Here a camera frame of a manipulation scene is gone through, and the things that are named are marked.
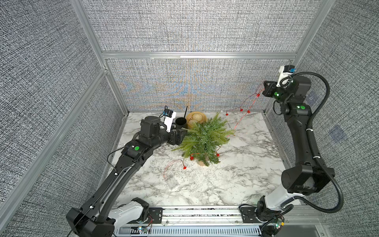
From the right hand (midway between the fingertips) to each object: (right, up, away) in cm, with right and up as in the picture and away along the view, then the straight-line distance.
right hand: (268, 76), depth 70 cm
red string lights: (+11, -9, +51) cm, 53 cm away
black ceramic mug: (-43, -22, +30) cm, 57 cm away
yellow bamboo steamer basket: (-33, -17, +40) cm, 55 cm away
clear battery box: (-48, -56, +14) cm, 75 cm away
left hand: (-41, -25, -1) cm, 48 cm away
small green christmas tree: (-31, -30, -2) cm, 43 cm away
